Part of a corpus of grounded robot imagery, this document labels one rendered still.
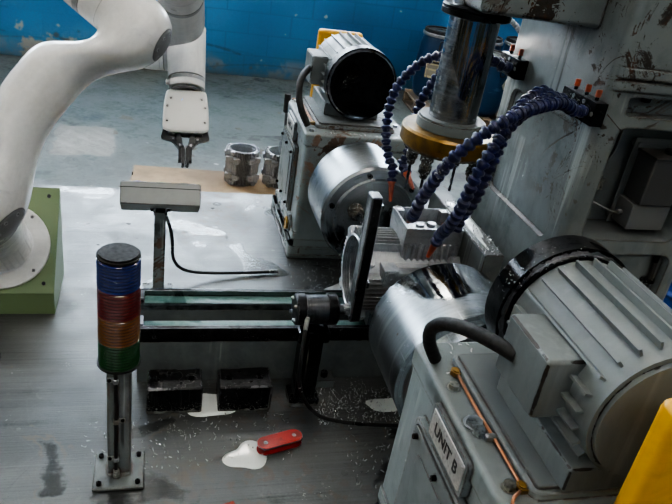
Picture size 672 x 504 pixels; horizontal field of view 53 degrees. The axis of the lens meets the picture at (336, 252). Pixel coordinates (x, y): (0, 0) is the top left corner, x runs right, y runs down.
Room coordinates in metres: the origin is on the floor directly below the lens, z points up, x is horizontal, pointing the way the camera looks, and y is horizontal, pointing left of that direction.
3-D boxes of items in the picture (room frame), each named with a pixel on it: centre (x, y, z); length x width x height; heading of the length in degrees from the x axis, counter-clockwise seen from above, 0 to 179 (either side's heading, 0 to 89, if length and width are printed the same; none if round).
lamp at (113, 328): (0.80, 0.29, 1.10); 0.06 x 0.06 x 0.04
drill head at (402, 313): (0.93, -0.23, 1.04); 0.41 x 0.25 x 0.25; 17
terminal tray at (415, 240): (1.26, -0.17, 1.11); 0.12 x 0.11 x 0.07; 106
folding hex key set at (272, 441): (0.92, 0.04, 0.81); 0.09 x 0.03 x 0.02; 123
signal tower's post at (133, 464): (0.80, 0.29, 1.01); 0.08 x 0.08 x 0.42; 17
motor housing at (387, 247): (1.25, -0.13, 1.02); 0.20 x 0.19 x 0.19; 106
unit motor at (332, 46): (1.85, 0.08, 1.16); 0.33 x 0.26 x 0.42; 17
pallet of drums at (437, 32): (6.36, -1.06, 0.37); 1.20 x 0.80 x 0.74; 102
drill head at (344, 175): (1.59, -0.03, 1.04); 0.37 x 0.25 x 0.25; 17
